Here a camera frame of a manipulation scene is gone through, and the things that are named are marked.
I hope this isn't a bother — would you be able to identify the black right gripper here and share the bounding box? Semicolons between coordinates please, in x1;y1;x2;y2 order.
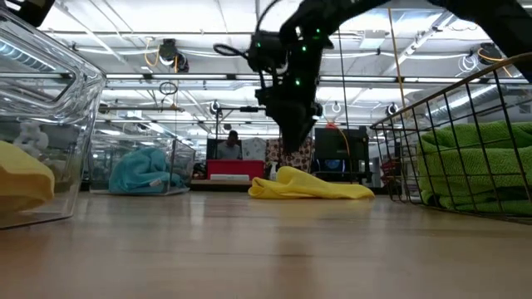
255;78;324;155

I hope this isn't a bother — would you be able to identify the yellow microfiber towel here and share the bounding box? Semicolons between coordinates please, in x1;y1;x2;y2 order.
248;165;376;200
0;140;56;213

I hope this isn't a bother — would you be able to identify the green microfiber towel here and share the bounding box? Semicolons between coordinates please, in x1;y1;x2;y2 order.
419;165;532;218
416;120;532;179

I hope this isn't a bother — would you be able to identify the person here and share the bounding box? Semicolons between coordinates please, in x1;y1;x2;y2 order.
215;130;244;161

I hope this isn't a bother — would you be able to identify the red plastic storage bin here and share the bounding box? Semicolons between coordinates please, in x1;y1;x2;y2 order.
206;159;266;182

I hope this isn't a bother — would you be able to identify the clear plastic bin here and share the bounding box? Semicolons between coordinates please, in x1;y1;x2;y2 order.
88;132;197;197
0;7;107;232

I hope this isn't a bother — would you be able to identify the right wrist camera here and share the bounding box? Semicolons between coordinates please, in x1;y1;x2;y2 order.
248;32;288;76

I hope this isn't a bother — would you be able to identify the copper wire basket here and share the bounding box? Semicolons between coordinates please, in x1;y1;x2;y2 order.
368;51;532;228

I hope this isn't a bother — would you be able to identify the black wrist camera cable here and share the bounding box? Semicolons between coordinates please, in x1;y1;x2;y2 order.
213;0;283;58

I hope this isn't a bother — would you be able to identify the yellow cable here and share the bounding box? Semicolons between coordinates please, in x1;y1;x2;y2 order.
387;7;407;110

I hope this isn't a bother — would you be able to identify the black hanging cable reel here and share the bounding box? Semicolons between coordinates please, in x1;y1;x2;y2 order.
476;42;505;66
159;38;190;75

